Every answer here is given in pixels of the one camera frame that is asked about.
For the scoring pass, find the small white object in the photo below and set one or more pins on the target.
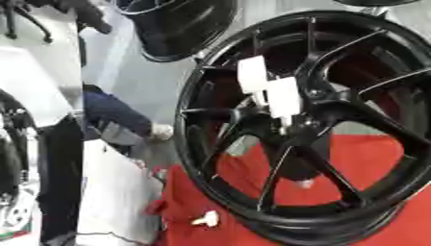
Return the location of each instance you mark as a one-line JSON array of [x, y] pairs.
[[305, 183], [207, 219]]

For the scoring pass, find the white cloth cover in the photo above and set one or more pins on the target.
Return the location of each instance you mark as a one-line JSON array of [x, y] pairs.
[[115, 192]]

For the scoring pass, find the black spoked wheel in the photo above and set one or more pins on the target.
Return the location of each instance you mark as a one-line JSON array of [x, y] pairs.
[[338, 106]]

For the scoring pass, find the white pin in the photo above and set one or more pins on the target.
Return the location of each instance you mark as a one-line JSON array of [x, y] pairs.
[[252, 75], [284, 97]]

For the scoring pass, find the black round wheel rim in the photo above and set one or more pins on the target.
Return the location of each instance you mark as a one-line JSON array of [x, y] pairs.
[[185, 29], [376, 2]]

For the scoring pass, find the person's hand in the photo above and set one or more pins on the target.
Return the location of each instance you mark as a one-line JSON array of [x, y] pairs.
[[162, 131]]

